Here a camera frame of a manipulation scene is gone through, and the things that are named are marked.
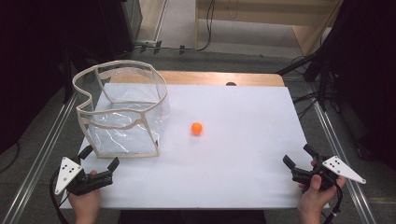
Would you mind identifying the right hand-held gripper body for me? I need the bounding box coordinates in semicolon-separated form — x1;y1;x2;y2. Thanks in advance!
291;155;367;191

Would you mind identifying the wooden table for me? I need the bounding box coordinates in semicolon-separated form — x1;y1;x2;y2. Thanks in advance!
108;70;286;88

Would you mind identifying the person's left hand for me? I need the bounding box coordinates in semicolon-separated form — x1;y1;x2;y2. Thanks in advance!
66;169;102;224

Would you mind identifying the black stand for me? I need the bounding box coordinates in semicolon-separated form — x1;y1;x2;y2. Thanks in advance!
276;46;335;111

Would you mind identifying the white board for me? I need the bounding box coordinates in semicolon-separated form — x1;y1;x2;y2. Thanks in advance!
59;82;330;210

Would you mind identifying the orange ball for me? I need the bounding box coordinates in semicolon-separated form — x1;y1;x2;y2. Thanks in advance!
191;121;204;136

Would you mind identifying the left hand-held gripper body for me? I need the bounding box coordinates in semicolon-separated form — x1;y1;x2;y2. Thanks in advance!
54;156;114;197

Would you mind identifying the black cable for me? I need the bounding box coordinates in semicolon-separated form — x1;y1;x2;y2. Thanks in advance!
49;169;70;224
321;182;344;224

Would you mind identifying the metal floor rail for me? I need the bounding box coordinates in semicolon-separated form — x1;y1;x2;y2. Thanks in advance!
0;92;78;224
306;83;378;224

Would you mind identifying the person's right hand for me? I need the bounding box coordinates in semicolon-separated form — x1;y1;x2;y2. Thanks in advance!
297;160;347;224

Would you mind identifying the wooden cabinet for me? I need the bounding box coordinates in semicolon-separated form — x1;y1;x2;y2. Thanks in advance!
194;0;345;57

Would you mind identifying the clear plastic storage bag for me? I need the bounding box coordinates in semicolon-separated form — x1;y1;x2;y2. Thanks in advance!
72;59;171;159

